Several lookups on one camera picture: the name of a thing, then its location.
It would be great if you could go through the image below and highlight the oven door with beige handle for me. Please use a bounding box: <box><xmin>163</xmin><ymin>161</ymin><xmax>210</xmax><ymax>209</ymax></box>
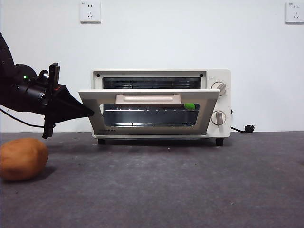
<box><xmin>78</xmin><ymin>88</ymin><xmax>221</xmax><ymax>139</ymax></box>

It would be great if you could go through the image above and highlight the cream toaster oven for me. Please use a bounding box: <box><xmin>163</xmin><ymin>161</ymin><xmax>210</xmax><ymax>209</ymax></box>
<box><xmin>91</xmin><ymin>68</ymin><xmax>231</xmax><ymax>147</ymax></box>

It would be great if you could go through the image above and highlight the beige oven knob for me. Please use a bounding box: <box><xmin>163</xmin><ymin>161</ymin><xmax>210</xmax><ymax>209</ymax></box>
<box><xmin>211</xmin><ymin>81</ymin><xmax>227</xmax><ymax>97</ymax></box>
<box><xmin>210</xmin><ymin>110</ymin><xmax>227</xmax><ymax>126</ymax></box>

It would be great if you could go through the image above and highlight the brown potato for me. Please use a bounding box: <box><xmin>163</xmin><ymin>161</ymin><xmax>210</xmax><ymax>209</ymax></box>
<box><xmin>0</xmin><ymin>138</ymin><xmax>49</xmax><ymax>182</ymax></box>

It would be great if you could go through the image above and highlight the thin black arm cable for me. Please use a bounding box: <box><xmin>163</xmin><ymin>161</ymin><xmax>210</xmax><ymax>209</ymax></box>
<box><xmin>0</xmin><ymin>107</ymin><xmax>46</xmax><ymax>129</ymax></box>

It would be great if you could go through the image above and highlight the white wall socket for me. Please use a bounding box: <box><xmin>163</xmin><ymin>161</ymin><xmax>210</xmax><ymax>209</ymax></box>
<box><xmin>285</xmin><ymin>2</ymin><xmax>304</xmax><ymax>25</ymax></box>
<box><xmin>79</xmin><ymin>0</ymin><xmax>102</xmax><ymax>24</ymax></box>

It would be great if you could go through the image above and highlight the metal oven wire rack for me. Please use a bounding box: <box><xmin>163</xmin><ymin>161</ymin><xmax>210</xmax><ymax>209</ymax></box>
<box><xmin>103</xmin><ymin>108</ymin><xmax>198</xmax><ymax>114</ymax></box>

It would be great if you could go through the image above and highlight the black oven power cable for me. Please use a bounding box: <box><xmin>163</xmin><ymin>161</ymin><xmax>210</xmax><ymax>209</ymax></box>
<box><xmin>229</xmin><ymin>108</ymin><xmax>256</xmax><ymax>134</ymax></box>

